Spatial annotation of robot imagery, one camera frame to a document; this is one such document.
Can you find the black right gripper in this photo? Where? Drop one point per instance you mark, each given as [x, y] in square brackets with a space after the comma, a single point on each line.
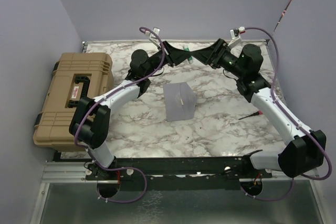
[220, 47]

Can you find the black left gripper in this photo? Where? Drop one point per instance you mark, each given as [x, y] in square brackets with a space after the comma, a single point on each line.
[169, 51]

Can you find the green white glue stick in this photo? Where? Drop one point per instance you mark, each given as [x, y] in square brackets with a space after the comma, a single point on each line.
[189, 59]

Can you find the grey paper envelope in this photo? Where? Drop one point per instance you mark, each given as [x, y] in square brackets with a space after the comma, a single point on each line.
[180, 101]

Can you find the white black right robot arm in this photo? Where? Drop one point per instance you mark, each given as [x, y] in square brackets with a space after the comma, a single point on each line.
[304, 146]

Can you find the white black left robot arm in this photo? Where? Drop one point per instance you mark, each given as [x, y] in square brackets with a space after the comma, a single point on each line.
[90, 123]

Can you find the tan plastic tool case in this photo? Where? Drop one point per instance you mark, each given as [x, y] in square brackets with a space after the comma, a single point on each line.
[74, 76]

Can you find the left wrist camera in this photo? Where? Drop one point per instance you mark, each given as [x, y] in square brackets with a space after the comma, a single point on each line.
[152, 38]

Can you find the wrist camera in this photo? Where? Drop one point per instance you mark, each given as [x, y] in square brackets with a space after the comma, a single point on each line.
[152, 38]
[236, 36]

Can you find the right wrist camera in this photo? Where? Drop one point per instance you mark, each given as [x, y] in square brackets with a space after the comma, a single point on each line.
[236, 36]

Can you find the red handled screwdriver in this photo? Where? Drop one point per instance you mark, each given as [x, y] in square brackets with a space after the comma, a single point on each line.
[251, 115]

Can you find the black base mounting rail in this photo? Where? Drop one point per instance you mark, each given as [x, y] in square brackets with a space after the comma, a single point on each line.
[184, 173]

